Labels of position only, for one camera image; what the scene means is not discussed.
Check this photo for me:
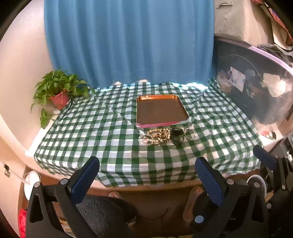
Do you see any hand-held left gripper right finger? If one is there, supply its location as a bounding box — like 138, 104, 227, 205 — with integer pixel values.
190, 157, 270, 238

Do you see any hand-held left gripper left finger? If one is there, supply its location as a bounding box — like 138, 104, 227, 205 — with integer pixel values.
25, 156, 100, 238

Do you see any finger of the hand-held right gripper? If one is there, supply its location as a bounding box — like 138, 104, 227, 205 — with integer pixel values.
253, 145, 279, 171

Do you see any brown bead bracelet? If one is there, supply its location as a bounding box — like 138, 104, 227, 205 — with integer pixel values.
156, 128, 172, 144

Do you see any orange metal tray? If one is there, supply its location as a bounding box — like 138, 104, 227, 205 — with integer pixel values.
136, 94, 189, 128

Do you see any red green packet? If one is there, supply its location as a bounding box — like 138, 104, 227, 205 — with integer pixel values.
263, 130, 277, 140

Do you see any white round device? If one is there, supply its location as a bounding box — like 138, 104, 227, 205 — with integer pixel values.
23, 171, 41, 200
247, 175, 267, 199

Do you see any person's right foot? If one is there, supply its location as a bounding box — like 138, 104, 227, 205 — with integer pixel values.
183, 185, 205, 222

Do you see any green checkered tablecloth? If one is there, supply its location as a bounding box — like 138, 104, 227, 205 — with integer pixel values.
34, 78, 264, 188

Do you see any person's left leg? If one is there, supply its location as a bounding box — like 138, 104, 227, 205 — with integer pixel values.
75, 196, 138, 238

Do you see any clear plastic storage bin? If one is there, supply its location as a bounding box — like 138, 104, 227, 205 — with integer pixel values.
214, 34, 293, 147

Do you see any white crumpled cloth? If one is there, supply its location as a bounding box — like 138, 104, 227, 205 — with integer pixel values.
261, 73, 288, 98

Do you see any green potted plant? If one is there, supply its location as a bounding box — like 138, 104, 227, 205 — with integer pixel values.
31, 69, 95, 130

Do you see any white printed card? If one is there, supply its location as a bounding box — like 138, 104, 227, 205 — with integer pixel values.
229, 67, 246, 91

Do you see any grey garment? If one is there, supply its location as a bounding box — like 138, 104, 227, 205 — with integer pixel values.
257, 42, 293, 67

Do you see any red patterned cloth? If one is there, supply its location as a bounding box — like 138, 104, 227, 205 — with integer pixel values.
251, 0, 293, 46

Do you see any grey fabric storage bag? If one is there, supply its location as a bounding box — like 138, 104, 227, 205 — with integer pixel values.
214, 0, 275, 44

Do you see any blue curtain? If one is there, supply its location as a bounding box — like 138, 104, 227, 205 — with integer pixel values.
43, 0, 216, 88

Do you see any thin black cable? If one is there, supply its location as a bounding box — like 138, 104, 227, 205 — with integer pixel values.
146, 207, 172, 229

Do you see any white cable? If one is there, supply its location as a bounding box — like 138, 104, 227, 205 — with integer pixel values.
0, 160, 30, 185

